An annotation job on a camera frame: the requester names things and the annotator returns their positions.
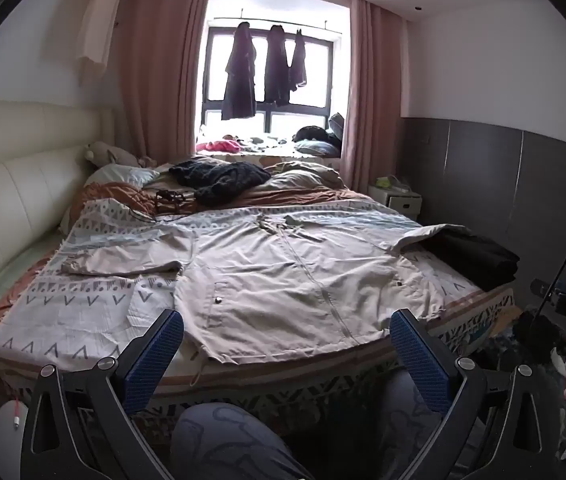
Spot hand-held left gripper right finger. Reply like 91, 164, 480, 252
389, 309, 561, 480

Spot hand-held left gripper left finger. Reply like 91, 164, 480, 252
20, 309, 185, 480

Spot beige coat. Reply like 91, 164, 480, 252
60, 212, 471, 366

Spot black folded clothes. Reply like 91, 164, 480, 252
420, 227, 521, 288

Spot white patterned blanket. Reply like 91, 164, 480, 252
0, 197, 514, 426

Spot grey patterned pants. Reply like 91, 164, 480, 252
170, 367, 444, 480

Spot white nightstand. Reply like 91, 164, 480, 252
368, 182, 423, 221

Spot light green bed sheet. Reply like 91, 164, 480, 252
0, 232, 64, 321

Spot white round appliance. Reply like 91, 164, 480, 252
0, 400, 29, 461

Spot green and white packet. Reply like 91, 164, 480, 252
377, 175, 414, 192

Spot light green pillow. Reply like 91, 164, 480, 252
83, 162, 160, 192

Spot black knitted sweater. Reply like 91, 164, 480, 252
169, 160, 272, 207

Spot brown orange duvet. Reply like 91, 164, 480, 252
83, 180, 379, 216

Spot beige plush toy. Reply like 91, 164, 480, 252
86, 141, 156, 168

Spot cream upholstered headboard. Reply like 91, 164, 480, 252
0, 101, 116, 306

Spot pink cloth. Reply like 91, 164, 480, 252
195, 139, 241, 153

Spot blue grey pillow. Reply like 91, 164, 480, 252
294, 139, 341, 157

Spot dark framed window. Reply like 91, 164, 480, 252
203, 27, 336, 148

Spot small dark hanging garment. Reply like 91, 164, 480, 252
289, 30, 309, 92

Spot white hanging garment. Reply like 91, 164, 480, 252
77, 0, 124, 86

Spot black tangled cables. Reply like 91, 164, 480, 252
130, 190, 186, 223

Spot clothes rail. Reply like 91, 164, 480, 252
210, 9, 344, 36

